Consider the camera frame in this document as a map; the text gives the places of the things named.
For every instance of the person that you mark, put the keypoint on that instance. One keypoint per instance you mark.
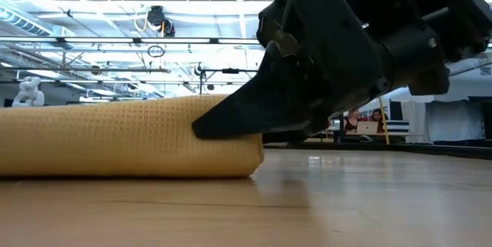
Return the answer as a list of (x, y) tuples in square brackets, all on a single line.
[(351, 122), (377, 118)]

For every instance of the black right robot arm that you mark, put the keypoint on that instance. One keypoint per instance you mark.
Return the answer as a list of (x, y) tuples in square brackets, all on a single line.
[(423, 8)]

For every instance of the orange waffle-weave towel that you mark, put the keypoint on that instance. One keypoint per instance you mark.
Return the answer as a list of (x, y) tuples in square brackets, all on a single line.
[(115, 135)]

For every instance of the black white striped box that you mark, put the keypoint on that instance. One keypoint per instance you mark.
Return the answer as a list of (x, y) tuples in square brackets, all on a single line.
[(397, 126)]

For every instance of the small black monitor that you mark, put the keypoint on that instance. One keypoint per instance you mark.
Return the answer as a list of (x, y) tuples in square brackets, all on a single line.
[(396, 110)]

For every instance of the silver laptop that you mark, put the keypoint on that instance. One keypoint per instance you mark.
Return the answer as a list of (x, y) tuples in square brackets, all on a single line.
[(366, 127)]

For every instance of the black camera rig frame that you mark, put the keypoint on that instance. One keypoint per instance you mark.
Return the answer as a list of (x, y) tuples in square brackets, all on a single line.
[(227, 71)]

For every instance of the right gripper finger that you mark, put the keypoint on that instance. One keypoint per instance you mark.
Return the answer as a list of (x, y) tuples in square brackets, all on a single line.
[(288, 136), (261, 108)]

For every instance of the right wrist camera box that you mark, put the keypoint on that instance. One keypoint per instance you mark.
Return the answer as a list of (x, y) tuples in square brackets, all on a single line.
[(428, 81)]

